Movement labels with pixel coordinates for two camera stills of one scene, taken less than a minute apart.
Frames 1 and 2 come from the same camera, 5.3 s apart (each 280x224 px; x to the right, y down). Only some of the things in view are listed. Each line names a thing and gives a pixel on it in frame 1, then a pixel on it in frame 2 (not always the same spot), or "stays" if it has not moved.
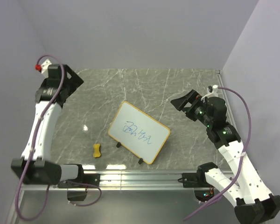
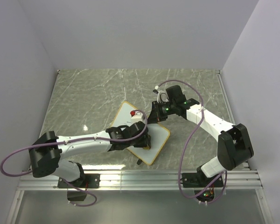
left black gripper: x=75 y=81 → x=144 y=142
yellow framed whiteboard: x=139 y=132 stays
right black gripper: x=192 y=97 → x=156 y=116
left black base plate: x=93 y=179 stays
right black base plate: x=195 y=179 stays
